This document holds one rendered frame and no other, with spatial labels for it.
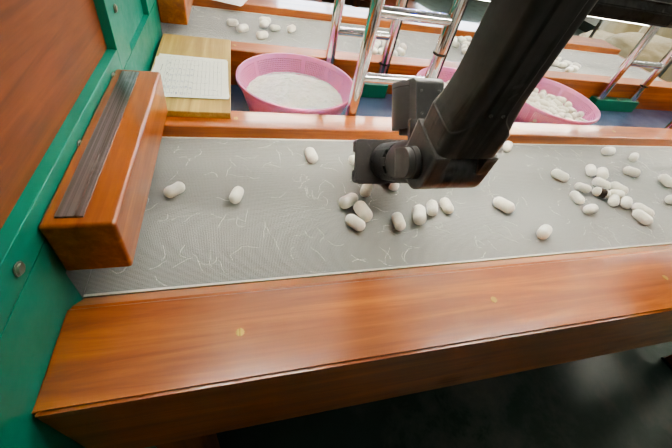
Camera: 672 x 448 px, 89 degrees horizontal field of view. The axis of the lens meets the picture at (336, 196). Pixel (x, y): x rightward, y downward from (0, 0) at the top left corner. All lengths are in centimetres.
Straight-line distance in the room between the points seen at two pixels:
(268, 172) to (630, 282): 58
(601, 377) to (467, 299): 122
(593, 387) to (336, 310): 131
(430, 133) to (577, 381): 134
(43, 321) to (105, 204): 11
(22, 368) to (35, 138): 20
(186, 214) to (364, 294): 27
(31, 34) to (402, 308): 47
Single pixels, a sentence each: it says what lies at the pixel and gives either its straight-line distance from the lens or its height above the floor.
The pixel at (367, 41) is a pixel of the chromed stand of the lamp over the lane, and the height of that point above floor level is 91.
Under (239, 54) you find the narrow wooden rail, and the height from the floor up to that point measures 75.
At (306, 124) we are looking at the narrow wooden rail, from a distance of 67.
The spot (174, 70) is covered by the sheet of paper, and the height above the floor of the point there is 78.
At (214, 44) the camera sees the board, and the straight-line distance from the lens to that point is 92.
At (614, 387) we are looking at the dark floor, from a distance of 168.
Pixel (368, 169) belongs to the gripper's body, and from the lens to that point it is 51.
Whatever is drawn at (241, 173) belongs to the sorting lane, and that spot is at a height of 74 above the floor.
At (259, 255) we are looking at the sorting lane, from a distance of 47.
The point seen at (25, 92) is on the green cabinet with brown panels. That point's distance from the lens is 42.
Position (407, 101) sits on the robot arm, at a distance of 43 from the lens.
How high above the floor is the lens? 112
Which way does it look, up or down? 43 degrees down
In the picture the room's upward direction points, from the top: 14 degrees clockwise
